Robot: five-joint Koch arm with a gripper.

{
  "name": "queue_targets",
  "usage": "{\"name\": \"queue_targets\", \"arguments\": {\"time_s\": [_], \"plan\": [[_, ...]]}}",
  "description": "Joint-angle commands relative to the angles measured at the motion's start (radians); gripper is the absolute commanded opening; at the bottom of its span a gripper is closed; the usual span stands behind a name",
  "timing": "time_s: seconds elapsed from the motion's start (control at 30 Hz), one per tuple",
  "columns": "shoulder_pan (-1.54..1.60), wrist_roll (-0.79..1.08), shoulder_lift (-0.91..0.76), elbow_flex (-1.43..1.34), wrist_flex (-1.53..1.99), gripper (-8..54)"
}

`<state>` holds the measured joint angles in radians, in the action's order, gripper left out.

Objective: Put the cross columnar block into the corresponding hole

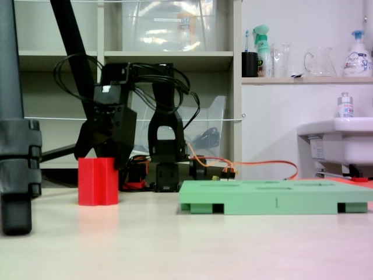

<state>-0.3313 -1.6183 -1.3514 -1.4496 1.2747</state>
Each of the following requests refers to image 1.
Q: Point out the red cross columnar block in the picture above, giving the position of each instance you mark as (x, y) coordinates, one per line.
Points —
(96, 183)

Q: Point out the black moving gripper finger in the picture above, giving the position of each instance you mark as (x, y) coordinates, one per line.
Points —
(90, 137)

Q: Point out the green shape sorter board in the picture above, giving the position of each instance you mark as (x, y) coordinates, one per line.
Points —
(262, 201)

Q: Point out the clear plastic bin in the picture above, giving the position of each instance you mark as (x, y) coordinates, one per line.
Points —
(215, 116)

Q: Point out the blue white toothbrush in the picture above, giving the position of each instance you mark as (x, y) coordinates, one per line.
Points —
(246, 41)

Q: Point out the green white spray bottle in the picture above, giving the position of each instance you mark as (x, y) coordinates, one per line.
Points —
(262, 58)

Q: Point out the red base clamp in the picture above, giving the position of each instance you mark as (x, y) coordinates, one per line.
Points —
(134, 185)

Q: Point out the white blue soap bottle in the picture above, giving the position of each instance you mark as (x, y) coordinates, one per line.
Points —
(357, 61)

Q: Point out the black round tripod leg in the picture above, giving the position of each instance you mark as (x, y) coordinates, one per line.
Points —
(70, 38)

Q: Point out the small white blue packet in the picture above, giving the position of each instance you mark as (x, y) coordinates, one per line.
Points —
(296, 75)

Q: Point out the grey notched tripod leg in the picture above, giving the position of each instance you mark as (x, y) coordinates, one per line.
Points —
(14, 146)

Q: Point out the black tripod brace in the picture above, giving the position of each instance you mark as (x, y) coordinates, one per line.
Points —
(58, 151)

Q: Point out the black clamp knob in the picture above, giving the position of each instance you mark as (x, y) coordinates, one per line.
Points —
(198, 170)

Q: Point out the beige shelf unit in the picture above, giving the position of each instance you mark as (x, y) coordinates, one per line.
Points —
(169, 58)

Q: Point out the black cup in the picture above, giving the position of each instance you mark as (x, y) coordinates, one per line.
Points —
(249, 65)

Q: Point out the clear sanitizer bottle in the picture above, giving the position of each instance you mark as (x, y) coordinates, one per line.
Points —
(345, 108)

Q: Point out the clear plastic storage box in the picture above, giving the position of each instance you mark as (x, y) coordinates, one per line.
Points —
(151, 35)

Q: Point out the glass beaker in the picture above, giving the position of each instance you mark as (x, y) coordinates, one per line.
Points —
(281, 62)

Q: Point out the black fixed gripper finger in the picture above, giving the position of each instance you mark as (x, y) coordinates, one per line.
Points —
(125, 146)

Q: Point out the glass pitcher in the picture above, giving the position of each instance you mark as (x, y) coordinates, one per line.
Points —
(320, 64)

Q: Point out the white sink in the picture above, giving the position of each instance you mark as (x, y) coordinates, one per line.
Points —
(349, 140)

